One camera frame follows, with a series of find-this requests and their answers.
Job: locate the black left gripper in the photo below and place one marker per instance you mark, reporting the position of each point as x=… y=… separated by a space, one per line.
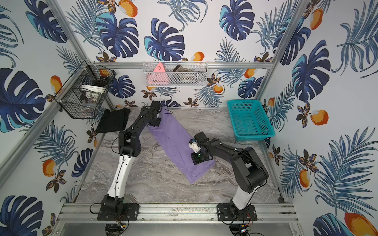
x=155 y=105

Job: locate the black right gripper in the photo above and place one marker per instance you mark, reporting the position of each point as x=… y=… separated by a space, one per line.
x=194 y=159

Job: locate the purple t-shirt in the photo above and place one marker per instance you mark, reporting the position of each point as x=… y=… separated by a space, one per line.
x=175 y=140

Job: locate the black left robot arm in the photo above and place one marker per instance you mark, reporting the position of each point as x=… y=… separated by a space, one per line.
x=129 y=149

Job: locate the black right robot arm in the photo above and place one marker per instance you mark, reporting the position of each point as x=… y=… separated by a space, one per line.
x=249 y=171

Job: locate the folded black t-shirt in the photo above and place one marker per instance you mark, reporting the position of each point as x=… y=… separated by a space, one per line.
x=112 y=121

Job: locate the pink triangular item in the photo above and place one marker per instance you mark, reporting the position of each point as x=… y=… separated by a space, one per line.
x=158 y=77

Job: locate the teal plastic basket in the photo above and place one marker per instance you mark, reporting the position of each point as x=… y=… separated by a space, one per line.
x=249 y=120

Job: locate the white bowl in basket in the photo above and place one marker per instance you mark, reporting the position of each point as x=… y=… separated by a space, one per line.
x=90 y=90

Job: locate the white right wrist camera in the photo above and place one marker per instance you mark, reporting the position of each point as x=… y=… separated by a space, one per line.
x=193 y=144

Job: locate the white wire wall basket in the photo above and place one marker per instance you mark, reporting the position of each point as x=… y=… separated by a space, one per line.
x=182 y=76

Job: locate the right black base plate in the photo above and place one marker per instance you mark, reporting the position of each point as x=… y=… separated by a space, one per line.
x=229 y=212

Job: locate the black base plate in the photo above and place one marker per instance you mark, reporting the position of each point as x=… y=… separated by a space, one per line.
x=120 y=212
x=229 y=212

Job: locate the black wire basket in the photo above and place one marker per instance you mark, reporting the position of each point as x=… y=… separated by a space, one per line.
x=76 y=104

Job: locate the aluminium frame bar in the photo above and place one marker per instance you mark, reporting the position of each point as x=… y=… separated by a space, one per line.
x=210 y=65

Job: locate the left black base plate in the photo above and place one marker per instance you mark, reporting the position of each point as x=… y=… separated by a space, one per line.
x=120 y=212

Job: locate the aluminium front rail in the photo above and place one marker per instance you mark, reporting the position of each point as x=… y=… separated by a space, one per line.
x=180 y=213

